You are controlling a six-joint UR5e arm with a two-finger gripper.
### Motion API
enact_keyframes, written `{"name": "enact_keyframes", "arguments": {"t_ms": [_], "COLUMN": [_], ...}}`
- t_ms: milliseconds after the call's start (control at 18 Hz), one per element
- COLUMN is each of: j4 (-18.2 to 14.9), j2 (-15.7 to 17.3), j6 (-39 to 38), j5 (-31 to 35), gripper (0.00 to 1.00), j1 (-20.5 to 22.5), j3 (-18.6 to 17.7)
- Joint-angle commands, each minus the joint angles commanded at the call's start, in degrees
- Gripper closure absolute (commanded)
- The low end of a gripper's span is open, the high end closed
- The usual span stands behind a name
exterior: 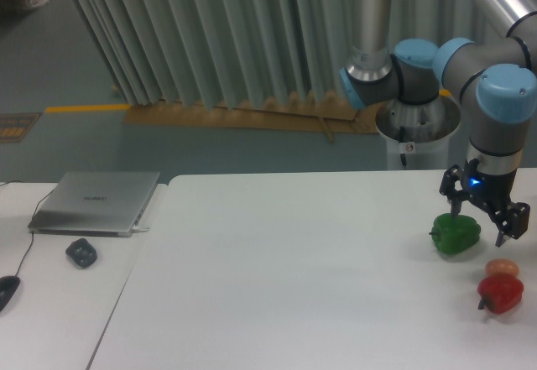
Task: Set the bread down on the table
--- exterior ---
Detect silver closed laptop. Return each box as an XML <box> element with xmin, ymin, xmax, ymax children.
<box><xmin>28</xmin><ymin>171</ymin><xmax>159</xmax><ymax>237</ymax></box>

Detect red bell pepper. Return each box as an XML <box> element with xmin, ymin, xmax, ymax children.
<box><xmin>477</xmin><ymin>274</ymin><xmax>524</xmax><ymax>314</ymax></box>

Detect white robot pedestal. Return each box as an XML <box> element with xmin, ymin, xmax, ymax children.
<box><xmin>375</xmin><ymin>95</ymin><xmax>461</xmax><ymax>170</ymax></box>

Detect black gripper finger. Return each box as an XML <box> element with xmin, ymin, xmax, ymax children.
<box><xmin>484</xmin><ymin>201</ymin><xmax>529</xmax><ymax>248</ymax></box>
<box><xmin>439</xmin><ymin>165</ymin><xmax>466</xmax><ymax>218</ymax></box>

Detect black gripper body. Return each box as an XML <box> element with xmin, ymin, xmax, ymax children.
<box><xmin>461</xmin><ymin>159</ymin><xmax>517</xmax><ymax>213</ymax></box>

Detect black computer mouse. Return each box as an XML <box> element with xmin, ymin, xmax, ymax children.
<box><xmin>0</xmin><ymin>275</ymin><xmax>21</xmax><ymax>311</ymax></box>

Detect brown floor sign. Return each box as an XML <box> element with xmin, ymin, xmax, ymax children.
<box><xmin>1</xmin><ymin>112</ymin><xmax>41</xmax><ymax>143</ymax></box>

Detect green bell pepper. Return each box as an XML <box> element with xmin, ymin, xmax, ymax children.
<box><xmin>430</xmin><ymin>213</ymin><xmax>482</xmax><ymax>255</ymax></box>

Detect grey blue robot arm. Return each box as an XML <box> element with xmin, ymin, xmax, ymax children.
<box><xmin>340</xmin><ymin>0</ymin><xmax>536</xmax><ymax>245</ymax></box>

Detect yellow floor tape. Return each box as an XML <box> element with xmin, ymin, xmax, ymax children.
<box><xmin>44</xmin><ymin>104</ymin><xmax>130</xmax><ymax>113</ymax></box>

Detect black mouse cable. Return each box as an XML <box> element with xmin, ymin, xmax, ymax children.
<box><xmin>0</xmin><ymin>181</ymin><xmax>55</xmax><ymax>279</ymax></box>

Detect grey green curtain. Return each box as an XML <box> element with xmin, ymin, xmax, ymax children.
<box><xmin>54</xmin><ymin>0</ymin><xmax>537</xmax><ymax>109</ymax></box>

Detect orange egg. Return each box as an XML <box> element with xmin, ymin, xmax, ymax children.
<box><xmin>485</xmin><ymin>258</ymin><xmax>519</xmax><ymax>278</ymax></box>

